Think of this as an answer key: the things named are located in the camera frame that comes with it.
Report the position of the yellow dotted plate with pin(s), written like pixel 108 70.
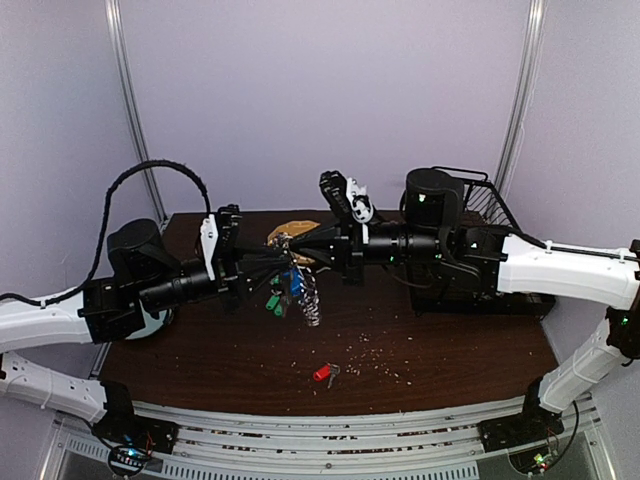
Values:
pixel 281 236

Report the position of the light blue plate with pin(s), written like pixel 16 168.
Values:
pixel 153 323

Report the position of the aluminium corner post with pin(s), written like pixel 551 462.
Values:
pixel 117 36
pixel 524 92

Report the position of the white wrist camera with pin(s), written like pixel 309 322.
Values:
pixel 361 206
pixel 208 240

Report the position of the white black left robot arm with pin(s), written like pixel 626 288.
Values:
pixel 146 286

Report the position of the left aluminium corner post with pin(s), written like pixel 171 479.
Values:
pixel 117 36

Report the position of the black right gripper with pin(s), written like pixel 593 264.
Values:
pixel 347 245

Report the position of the blue tag key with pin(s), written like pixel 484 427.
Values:
pixel 295 282

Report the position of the right aluminium corner post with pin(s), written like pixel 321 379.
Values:
pixel 524 92

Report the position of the black wire dish rack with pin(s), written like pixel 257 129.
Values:
pixel 469 220

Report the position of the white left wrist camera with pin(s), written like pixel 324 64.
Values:
pixel 208 240

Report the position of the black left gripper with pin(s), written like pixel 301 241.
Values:
pixel 228 260

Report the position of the key with green tag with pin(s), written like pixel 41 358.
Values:
pixel 272 303
pixel 279 310

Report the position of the aluminium front rail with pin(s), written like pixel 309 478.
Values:
pixel 435 444

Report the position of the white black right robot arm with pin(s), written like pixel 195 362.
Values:
pixel 605 276

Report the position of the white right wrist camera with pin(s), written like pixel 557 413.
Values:
pixel 361 206

